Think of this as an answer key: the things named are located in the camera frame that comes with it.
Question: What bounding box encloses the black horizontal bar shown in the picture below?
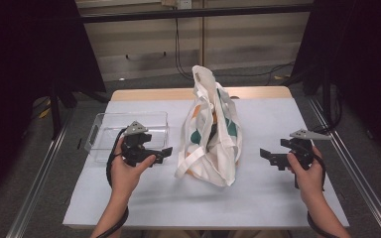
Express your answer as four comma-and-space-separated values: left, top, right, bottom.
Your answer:
78, 3, 315, 24

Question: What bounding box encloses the white table mat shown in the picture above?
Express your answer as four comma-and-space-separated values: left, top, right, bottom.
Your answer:
62, 97, 350, 230

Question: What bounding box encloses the black floor cable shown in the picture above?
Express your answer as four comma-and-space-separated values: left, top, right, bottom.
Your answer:
174, 18, 296, 86

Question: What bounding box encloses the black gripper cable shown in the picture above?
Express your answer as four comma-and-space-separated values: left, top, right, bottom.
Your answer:
94, 126, 131, 238
293, 150, 341, 238

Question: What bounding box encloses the clear plastic tray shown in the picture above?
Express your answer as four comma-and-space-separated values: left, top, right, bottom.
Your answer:
83, 111, 171, 164

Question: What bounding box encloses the person's left hand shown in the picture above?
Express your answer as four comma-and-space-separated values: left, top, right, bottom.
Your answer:
110, 136, 158, 200

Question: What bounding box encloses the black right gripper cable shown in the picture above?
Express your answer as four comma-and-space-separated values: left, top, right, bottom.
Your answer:
293, 150, 341, 238

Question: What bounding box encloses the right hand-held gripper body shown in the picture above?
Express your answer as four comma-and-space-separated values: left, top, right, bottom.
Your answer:
280, 128, 332, 172

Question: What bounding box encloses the beige cabinet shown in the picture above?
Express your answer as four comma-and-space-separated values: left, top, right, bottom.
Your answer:
74, 0, 313, 82

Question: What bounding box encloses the person's right hand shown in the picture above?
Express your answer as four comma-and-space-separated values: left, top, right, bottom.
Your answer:
286, 145, 327, 206

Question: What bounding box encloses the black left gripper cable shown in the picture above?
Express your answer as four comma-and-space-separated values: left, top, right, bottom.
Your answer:
94, 126, 131, 238

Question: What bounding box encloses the black curtain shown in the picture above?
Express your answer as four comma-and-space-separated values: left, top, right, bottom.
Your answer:
290, 0, 381, 168
0, 0, 107, 209

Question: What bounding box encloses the black stand leg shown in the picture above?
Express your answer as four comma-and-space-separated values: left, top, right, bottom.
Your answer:
302, 65, 343, 133
48, 86, 78, 141

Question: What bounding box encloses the metal floor rail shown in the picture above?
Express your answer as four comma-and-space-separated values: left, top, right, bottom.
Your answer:
307, 95, 381, 238
5, 110, 75, 238

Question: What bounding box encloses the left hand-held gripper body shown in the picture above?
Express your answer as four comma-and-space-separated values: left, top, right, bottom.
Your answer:
120, 120, 162, 168

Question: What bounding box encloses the white printed tote bag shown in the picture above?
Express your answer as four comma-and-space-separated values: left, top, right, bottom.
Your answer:
174, 64, 244, 188

